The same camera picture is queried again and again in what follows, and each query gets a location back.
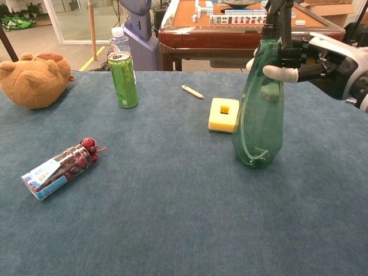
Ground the green glass bottle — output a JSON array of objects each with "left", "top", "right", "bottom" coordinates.
[{"left": 231, "top": 0, "right": 294, "bottom": 169}]

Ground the clear jar with red cherries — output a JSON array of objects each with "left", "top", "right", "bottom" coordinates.
[{"left": 21, "top": 137, "right": 108, "bottom": 201}]

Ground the cardboard box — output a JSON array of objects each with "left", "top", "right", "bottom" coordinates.
[{"left": 298, "top": 0, "right": 368, "bottom": 28}]

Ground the wooden pole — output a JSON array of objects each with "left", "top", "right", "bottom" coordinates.
[{"left": 87, "top": 0, "right": 98, "bottom": 62}]

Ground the row of mahjong tiles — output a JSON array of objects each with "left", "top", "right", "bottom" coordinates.
[{"left": 209, "top": 14, "right": 269, "bottom": 25}]

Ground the brown mahjong table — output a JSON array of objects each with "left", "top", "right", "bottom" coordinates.
[{"left": 158, "top": 0, "right": 346, "bottom": 72}]

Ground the blue table cloth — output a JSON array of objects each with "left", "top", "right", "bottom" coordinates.
[{"left": 0, "top": 70, "right": 368, "bottom": 276}]

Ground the brown plush toy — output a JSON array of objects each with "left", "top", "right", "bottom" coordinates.
[{"left": 0, "top": 52, "right": 76, "bottom": 110}]

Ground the clear plastic water bottle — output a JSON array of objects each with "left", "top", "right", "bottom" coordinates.
[{"left": 109, "top": 26, "right": 137, "bottom": 86}]

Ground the wooden pencil stub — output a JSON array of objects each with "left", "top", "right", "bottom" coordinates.
[{"left": 181, "top": 85, "right": 205, "bottom": 100}]

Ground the green drink can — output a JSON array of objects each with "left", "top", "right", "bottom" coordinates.
[{"left": 108, "top": 52, "right": 139, "bottom": 109}]

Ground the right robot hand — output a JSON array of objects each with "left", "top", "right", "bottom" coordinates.
[{"left": 246, "top": 32, "right": 368, "bottom": 109}]

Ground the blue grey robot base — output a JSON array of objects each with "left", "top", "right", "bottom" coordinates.
[{"left": 119, "top": 0, "right": 159, "bottom": 72}]

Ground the yellow sponge block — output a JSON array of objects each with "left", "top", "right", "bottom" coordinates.
[{"left": 208, "top": 97, "right": 240, "bottom": 134}]

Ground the green bag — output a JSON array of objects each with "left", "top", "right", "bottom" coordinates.
[{"left": 1, "top": 16, "right": 37, "bottom": 32}]

